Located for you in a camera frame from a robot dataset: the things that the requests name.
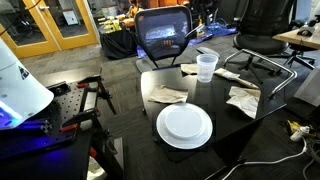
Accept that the clear plastic cup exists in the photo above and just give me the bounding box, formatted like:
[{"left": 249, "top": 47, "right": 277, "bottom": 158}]
[{"left": 195, "top": 53, "right": 219, "bottom": 84}]

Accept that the crumpled napkin left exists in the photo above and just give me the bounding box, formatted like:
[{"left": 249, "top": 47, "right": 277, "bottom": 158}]
[{"left": 148, "top": 83, "right": 189, "bottom": 104}]

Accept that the small brown paper napkin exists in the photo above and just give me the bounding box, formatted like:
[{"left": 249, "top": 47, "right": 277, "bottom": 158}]
[{"left": 180, "top": 63, "right": 199, "bottom": 75}]

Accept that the white plastic plate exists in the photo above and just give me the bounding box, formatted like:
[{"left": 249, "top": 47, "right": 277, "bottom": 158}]
[{"left": 155, "top": 102, "right": 214, "bottom": 150}]

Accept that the mesh back office chair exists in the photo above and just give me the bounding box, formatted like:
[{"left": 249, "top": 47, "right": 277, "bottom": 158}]
[{"left": 134, "top": 5, "right": 221, "bottom": 74}]

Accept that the long black bar clamp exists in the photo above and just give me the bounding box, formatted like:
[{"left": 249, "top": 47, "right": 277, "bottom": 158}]
[{"left": 75, "top": 74, "right": 118, "bottom": 116}]

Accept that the black draped table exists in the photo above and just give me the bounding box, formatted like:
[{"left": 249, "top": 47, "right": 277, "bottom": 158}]
[{"left": 99, "top": 28, "right": 139, "bottom": 61}]

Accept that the yellow caution sign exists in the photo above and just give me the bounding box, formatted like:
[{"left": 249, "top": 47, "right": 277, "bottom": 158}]
[{"left": 196, "top": 23, "right": 208, "bottom": 39}]

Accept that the long twisted paper napkin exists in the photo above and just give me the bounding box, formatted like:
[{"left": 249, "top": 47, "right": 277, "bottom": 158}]
[{"left": 213, "top": 67, "right": 260, "bottom": 90}]

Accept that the yellow items pile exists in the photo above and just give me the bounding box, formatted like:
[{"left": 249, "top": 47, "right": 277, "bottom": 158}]
[{"left": 102, "top": 19, "right": 123, "bottom": 35}]

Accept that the short black bar clamp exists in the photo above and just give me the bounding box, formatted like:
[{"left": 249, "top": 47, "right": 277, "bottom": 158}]
[{"left": 59, "top": 107, "right": 102, "bottom": 133}]

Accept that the crumpled large paper napkin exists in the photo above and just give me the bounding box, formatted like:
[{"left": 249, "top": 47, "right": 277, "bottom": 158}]
[{"left": 225, "top": 85, "right": 262, "bottom": 120}]

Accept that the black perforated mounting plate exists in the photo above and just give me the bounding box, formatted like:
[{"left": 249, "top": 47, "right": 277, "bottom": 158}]
[{"left": 0, "top": 81, "right": 98, "bottom": 161}]

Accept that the yellow framed glass door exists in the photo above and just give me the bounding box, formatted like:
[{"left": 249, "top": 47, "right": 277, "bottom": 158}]
[
  {"left": 0, "top": 0, "right": 61, "bottom": 60},
  {"left": 22, "top": 0, "right": 100, "bottom": 52}
]

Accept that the paper sign on door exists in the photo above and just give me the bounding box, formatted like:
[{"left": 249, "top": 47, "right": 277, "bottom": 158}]
[{"left": 62, "top": 9, "right": 80, "bottom": 27}]

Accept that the black padded office chair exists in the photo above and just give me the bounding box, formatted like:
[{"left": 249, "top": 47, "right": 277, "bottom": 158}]
[{"left": 223, "top": 0, "right": 316, "bottom": 84}]

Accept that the black robot stand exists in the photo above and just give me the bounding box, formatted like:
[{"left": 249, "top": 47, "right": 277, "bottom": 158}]
[{"left": 0, "top": 109, "right": 125, "bottom": 180}]

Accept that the white power plug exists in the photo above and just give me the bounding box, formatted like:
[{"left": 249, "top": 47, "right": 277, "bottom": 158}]
[{"left": 289, "top": 125, "right": 311, "bottom": 143}]

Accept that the wooden desk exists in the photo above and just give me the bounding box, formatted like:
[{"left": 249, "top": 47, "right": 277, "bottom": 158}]
[{"left": 272, "top": 23, "right": 320, "bottom": 50}]

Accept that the grey cabinet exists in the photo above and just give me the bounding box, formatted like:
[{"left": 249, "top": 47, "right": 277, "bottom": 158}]
[{"left": 293, "top": 64, "right": 320, "bottom": 108}]

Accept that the black device on desk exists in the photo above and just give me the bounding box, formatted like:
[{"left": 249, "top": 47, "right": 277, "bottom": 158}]
[{"left": 296, "top": 25, "right": 316, "bottom": 38}]

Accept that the chrome tube frame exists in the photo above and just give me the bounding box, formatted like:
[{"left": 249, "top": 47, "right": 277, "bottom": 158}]
[{"left": 223, "top": 48, "right": 298, "bottom": 99}]

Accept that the white power cable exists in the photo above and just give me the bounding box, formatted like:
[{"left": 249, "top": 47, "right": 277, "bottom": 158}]
[{"left": 219, "top": 136, "right": 308, "bottom": 180}]

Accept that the thin black hanging cable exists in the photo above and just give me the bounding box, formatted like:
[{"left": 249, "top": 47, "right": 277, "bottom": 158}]
[{"left": 0, "top": 0, "right": 43, "bottom": 37}]

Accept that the grey cable bundle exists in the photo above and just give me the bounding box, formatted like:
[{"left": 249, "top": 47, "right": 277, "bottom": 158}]
[{"left": 301, "top": 138, "right": 320, "bottom": 180}]

